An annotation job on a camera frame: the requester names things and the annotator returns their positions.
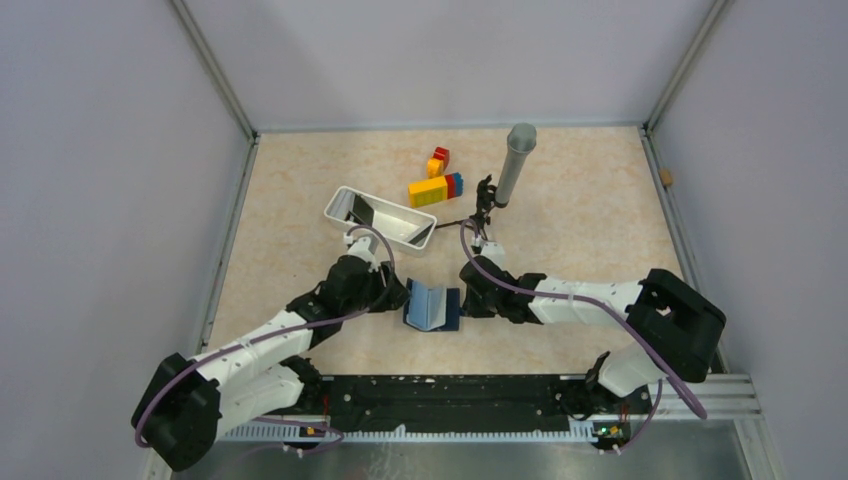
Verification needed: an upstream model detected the black card in tray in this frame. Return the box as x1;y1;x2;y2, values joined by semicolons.
346;194;375;226
407;224;434;246

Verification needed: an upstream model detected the blue leather card holder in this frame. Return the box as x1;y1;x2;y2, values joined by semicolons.
403;278;462;333

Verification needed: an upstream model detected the small orange toy block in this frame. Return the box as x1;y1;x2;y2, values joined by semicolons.
426;157;444;179

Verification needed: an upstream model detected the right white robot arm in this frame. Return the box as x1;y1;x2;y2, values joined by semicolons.
460;236;727;419

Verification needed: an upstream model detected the small red toy block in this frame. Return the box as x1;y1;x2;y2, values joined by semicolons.
432;147;450;169

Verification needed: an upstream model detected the grey microphone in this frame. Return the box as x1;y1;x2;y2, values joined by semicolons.
494;123;537;208

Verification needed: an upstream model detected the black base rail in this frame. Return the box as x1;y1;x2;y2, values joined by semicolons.
299;375;583;434

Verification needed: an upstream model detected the white rectangular tray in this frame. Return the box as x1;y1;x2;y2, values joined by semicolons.
323;186;438;257

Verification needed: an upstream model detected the yellow toy block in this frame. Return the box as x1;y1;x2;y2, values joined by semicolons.
407;176;448;208

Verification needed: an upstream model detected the red blue toy block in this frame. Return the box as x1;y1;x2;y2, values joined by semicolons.
444;172;464;199

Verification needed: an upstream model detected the small brown wall object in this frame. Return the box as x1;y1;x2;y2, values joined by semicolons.
658;168;674;188

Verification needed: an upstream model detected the black mini tripod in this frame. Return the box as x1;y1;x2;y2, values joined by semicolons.
434;174;497;240

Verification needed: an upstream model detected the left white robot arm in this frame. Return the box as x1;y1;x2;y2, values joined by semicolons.
131;225;408;472

